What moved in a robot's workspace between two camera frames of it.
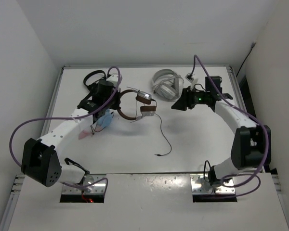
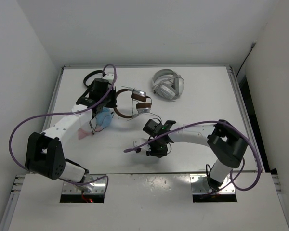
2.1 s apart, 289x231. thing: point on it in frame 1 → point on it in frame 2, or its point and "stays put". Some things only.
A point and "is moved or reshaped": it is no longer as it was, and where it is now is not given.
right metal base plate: [200, 186] stays put
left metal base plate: [97, 188] stays put
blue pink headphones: [103, 122] stays put
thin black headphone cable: [169, 144] is moved or reshaped
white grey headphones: [167, 84] stays put
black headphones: [94, 87] stays put
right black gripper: [185, 101] → [153, 152]
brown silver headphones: [144, 97] is moved or reshaped
